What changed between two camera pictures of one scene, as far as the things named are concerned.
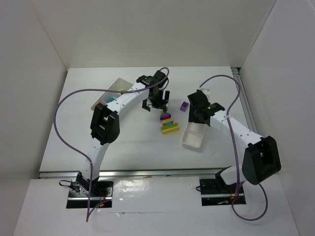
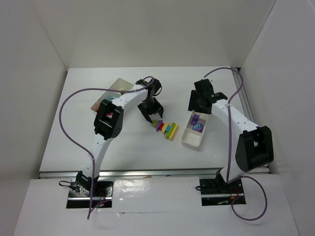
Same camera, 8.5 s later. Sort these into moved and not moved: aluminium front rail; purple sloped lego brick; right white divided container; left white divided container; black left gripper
Moved: purple sloped lego brick; black left gripper
Not moved: aluminium front rail; right white divided container; left white divided container
